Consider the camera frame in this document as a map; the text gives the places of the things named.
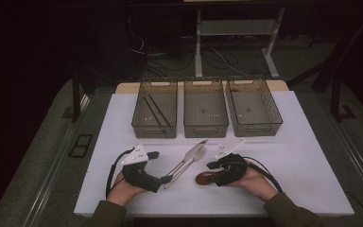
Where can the smoky clear plastic bin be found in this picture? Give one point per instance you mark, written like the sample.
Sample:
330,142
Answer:
253,107
154,110
205,110

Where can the person's right hand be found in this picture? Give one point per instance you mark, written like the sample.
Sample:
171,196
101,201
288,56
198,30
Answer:
258,184

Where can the black metal stand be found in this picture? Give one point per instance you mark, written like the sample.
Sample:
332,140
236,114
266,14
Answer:
75,94
335,88

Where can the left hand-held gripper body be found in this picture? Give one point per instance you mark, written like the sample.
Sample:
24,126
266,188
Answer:
138,176

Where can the steel fork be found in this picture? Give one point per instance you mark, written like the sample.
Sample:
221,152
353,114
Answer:
198,155

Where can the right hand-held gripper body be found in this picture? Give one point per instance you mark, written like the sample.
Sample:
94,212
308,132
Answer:
233,168

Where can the brown wooden spoon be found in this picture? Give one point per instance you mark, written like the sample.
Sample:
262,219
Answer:
202,179

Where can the white metal stand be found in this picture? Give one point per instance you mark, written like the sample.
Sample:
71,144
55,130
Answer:
198,47

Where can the black chopstick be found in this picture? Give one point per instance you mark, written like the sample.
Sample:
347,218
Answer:
152,112
160,110

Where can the person's left hand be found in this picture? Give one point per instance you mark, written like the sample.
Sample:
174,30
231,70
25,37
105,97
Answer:
123,192

